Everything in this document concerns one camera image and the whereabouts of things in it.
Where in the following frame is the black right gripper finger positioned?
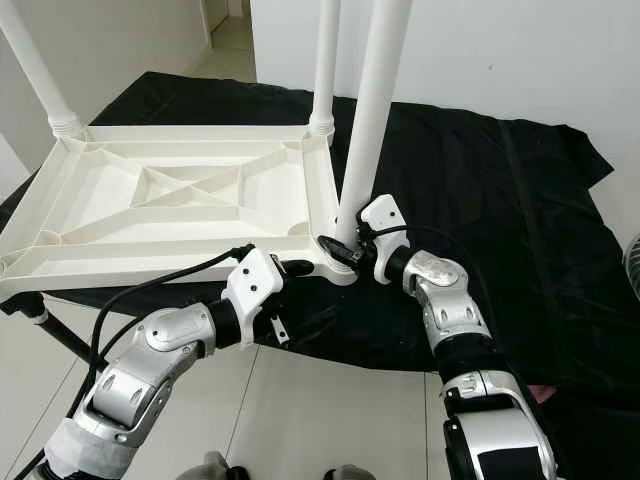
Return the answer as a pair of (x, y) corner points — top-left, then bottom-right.
(317, 235), (361, 271)

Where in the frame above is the white plastic table leg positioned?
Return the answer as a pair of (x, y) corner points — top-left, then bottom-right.
(335, 0), (414, 251)
(0, 5), (83, 141)
(308, 0), (341, 139)

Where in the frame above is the white plastic table top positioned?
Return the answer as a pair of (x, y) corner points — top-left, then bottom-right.
(0, 122), (359, 301)

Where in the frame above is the grey right robot leg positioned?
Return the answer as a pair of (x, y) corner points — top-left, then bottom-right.
(325, 463), (376, 480)

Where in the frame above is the black table cloth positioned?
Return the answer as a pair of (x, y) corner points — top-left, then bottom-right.
(0, 70), (640, 480)

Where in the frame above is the black metal table leg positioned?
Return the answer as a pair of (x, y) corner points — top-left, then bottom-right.
(15, 300), (101, 366)

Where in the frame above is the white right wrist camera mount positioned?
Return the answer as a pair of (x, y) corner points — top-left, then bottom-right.
(358, 193), (408, 286)

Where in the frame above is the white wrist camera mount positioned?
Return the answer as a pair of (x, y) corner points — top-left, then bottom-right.
(225, 248), (286, 346)
(358, 193), (408, 286)

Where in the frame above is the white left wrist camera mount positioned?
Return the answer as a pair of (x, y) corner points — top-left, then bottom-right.
(225, 248), (286, 346)

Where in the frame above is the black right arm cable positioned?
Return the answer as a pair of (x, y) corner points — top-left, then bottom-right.
(365, 222), (511, 361)

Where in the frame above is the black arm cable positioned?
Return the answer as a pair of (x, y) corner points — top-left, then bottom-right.
(20, 245), (254, 480)
(365, 222), (511, 361)

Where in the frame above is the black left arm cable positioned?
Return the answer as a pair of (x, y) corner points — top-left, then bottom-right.
(20, 245), (254, 480)

